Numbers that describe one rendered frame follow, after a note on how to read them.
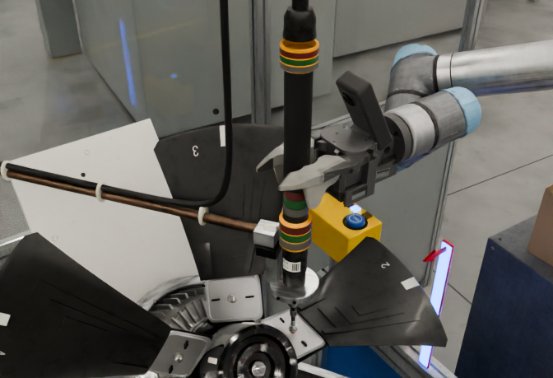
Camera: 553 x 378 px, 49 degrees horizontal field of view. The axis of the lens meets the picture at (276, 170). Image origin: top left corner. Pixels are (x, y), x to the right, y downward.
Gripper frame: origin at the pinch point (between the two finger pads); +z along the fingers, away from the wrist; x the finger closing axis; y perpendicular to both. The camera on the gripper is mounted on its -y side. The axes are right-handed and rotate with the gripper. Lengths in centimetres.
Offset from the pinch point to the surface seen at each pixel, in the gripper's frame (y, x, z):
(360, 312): 30.9, -2.9, -14.6
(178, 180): 11.7, 20.6, 3.6
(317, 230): 46, 31, -34
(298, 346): 30.2, -3.0, -2.0
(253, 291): 22.3, 3.5, 1.5
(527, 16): 148, 258, -471
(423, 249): 125, 70, -126
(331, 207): 42, 32, -38
